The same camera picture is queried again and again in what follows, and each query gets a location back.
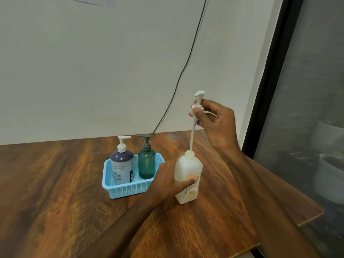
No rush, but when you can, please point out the white plant pot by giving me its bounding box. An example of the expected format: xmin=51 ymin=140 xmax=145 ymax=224
xmin=311 ymin=120 xmax=344 ymax=154
xmin=313 ymin=153 xmax=344 ymax=205

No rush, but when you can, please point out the person's right forearm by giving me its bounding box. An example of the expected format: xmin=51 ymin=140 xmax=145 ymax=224
xmin=223 ymin=147 xmax=323 ymax=258

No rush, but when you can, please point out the blue plastic basket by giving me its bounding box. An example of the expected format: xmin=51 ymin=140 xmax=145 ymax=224
xmin=102 ymin=153 xmax=165 ymax=200

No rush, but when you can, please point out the small purple and white bottle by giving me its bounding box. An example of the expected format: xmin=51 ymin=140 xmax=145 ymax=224
xmin=110 ymin=149 xmax=134 ymax=185

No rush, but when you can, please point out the person's right hand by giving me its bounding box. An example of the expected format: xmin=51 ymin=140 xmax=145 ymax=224
xmin=189 ymin=99 xmax=240 ymax=156

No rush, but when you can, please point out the short white pump head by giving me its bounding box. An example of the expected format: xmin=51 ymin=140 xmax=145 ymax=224
xmin=117 ymin=135 xmax=132 ymax=153

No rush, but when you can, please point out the small dark green bottle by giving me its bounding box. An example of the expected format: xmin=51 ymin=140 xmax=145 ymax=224
xmin=138 ymin=149 xmax=156 ymax=180

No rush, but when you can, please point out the person's left hand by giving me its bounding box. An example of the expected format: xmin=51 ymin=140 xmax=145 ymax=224
xmin=150 ymin=158 xmax=198 ymax=205

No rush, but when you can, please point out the large translucent bottle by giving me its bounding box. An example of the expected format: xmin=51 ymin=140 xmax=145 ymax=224
xmin=174 ymin=150 xmax=204 ymax=205

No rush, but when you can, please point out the dark green pump head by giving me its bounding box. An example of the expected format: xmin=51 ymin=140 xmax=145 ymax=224
xmin=137 ymin=134 xmax=152 ymax=153

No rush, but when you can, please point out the black cable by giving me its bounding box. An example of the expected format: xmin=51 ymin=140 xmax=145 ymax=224
xmin=152 ymin=0 xmax=209 ymax=134

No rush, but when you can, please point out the person's left forearm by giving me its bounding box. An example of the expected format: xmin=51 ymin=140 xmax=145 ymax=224
xmin=78 ymin=190 xmax=162 ymax=258

